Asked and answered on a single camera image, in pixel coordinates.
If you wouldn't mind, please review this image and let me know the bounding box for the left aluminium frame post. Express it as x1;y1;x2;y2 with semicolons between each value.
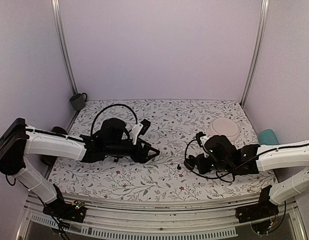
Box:
51;0;78;95

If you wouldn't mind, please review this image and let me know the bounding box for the black cylinder object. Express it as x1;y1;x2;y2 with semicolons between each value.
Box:
51;126;68;137

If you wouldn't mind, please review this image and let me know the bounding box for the grey mug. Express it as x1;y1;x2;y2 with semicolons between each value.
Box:
69;92;88;111

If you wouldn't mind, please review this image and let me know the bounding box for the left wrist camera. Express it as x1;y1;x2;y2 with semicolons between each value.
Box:
129;119;151;145

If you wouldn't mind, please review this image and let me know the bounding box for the white round plate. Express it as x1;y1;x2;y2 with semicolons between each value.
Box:
208;118;241;142

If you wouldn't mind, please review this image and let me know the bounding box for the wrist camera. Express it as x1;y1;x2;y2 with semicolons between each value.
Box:
195;131;210;148
129;119;151;145

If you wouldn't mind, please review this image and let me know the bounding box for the front aluminium rail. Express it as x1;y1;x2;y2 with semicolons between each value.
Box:
16;193;308;240

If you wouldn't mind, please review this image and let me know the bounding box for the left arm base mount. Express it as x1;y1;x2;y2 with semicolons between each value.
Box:
42;199;87;223

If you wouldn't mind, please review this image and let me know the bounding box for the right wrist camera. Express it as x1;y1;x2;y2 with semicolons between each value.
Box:
195;131;210;148

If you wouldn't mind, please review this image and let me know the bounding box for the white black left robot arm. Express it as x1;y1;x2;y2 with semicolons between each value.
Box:
0;118;160;217

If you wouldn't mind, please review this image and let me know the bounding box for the floral patterned table mat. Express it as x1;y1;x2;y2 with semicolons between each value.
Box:
48;99;277;202

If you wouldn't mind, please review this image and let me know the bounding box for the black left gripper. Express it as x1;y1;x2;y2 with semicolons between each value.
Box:
105;137;160;164

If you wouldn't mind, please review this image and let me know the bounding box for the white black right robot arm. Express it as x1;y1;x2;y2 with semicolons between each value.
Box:
196;132;309;218

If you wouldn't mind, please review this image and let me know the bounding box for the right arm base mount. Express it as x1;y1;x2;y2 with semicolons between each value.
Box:
235;200;279;223

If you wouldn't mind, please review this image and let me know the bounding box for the teal rolled towel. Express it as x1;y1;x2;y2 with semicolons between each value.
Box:
258;129;279;146

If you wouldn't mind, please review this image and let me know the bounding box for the right aluminium frame post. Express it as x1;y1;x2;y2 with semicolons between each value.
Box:
240;0;270;109

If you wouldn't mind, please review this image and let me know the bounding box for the aluminium frame post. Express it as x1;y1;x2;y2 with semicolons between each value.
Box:
51;0;78;95
240;0;270;109

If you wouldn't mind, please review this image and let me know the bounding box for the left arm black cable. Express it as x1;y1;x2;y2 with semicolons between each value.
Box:
90;103;139;137

